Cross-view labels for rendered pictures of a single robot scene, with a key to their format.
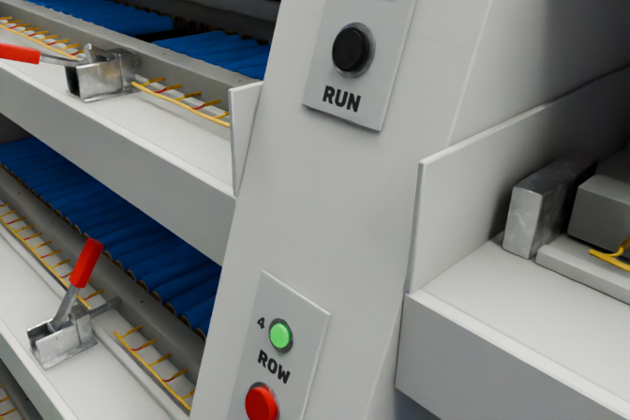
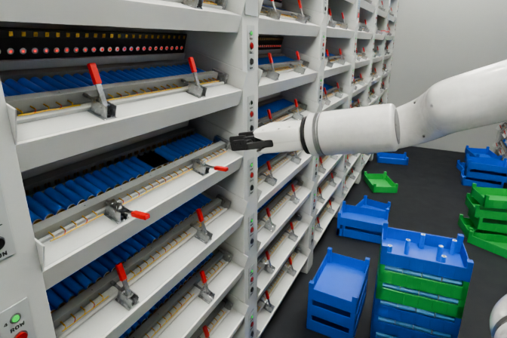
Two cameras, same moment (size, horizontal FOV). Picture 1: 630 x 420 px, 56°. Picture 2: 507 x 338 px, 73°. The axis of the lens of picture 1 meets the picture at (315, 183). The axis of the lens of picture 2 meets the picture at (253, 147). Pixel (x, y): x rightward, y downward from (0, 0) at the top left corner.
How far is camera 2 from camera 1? 110 cm
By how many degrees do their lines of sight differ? 98
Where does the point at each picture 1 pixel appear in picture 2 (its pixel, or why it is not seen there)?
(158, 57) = (198, 155)
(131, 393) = (214, 222)
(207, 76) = (210, 149)
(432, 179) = not seen: hidden behind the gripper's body
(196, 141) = (224, 158)
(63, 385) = (215, 235)
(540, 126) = not seen: hidden behind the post
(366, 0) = (251, 122)
